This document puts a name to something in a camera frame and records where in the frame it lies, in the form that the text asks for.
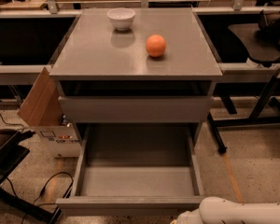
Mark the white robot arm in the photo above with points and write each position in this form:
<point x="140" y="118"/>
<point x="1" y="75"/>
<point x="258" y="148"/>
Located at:
<point x="214" y="210"/>

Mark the cardboard box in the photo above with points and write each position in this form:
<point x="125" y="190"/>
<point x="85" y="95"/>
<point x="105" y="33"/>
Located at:
<point x="42" y="112"/>

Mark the grey drawer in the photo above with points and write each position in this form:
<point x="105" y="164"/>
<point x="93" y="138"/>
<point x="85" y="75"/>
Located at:
<point x="135" y="170"/>
<point x="135" y="110"/>

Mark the orange fruit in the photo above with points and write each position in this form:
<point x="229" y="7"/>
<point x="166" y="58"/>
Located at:
<point x="155" y="46"/>

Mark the grey drawer cabinet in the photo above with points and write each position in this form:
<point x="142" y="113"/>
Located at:
<point x="98" y="61"/>

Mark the white ceramic bowl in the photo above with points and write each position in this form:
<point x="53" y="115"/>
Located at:
<point x="121" y="18"/>

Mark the grey top drawer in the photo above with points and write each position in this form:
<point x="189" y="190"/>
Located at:
<point x="135" y="110"/>

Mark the black table leg frame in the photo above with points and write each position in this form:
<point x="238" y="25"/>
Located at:
<point x="266" y="98"/>

